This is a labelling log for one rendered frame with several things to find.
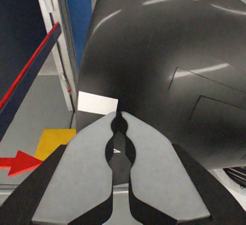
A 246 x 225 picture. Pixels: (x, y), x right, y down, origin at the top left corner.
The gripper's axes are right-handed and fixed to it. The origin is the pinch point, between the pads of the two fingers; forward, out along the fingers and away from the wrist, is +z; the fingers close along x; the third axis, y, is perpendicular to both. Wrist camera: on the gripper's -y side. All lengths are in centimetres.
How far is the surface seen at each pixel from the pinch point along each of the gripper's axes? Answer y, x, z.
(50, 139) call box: 20.7, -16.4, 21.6
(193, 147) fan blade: 4.4, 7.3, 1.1
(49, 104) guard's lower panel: 50, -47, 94
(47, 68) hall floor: 34, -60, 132
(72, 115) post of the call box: 23.6, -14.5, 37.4
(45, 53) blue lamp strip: -0.8, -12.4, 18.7
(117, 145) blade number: 4.2, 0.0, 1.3
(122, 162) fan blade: 6.7, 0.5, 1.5
